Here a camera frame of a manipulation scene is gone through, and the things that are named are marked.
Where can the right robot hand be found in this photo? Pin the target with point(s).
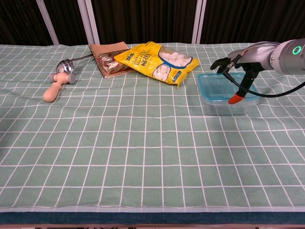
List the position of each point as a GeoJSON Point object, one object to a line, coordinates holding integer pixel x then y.
{"type": "Point", "coordinates": [257, 56]}

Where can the blue plastic lid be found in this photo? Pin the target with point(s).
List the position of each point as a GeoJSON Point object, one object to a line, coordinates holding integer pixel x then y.
{"type": "Point", "coordinates": [214, 86]}

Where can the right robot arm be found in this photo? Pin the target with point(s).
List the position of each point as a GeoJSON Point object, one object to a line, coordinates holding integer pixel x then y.
{"type": "Point", "coordinates": [290, 62]}

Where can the clear plastic container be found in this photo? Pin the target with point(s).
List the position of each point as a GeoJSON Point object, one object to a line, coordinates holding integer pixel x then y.
{"type": "Point", "coordinates": [219, 108]}

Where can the yellow marshmallow bag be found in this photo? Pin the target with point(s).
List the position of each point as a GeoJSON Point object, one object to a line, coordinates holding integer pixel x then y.
{"type": "Point", "coordinates": [143, 62]}

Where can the black pleated curtain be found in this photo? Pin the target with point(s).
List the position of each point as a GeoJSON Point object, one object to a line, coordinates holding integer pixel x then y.
{"type": "Point", "coordinates": [143, 19]}

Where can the silver red snack packet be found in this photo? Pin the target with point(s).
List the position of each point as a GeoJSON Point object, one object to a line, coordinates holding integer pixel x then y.
{"type": "Point", "coordinates": [107, 63]}

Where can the dark teal under cloth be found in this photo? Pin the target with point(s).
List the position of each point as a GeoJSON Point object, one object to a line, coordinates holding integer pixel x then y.
{"type": "Point", "coordinates": [152, 218]}

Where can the metal soup ladle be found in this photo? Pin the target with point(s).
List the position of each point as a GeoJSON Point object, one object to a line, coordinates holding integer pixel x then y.
{"type": "Point", "coordinates": [64, 66]}

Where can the green checked tablecloth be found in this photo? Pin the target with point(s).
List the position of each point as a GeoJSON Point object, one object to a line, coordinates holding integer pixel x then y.
{"type": "Point", "coordinates": [71, 143]}

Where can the wide white frame post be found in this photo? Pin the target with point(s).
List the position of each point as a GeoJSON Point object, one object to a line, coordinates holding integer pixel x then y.
{"type": "Point", "coordinates": [89, 23]}

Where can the slanted white frame post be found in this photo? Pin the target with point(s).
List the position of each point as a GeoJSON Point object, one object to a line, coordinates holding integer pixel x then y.
{"type": "Point", "coordinates": [47, 23]}

